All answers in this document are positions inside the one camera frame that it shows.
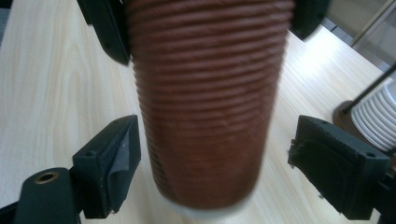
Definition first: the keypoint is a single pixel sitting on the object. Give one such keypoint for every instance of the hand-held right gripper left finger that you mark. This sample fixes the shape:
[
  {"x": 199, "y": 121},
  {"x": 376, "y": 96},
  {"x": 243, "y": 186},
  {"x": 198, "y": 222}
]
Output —
[{"x": 106, "y": 168}]

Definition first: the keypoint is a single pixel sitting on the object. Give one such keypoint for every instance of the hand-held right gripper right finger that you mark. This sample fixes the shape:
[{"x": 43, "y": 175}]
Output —
[{"x": 339, "y": 165}]

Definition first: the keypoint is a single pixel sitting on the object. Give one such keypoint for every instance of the stack of brown paper cups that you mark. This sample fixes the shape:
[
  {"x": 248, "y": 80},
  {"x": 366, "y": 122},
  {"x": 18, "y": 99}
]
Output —
[{"x": 376, "y": 121}]

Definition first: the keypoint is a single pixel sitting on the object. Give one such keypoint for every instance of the brown ribbed paper cup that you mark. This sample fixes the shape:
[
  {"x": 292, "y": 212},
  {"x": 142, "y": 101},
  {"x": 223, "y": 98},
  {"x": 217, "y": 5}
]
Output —
[{"x": 205, "y": 109}]

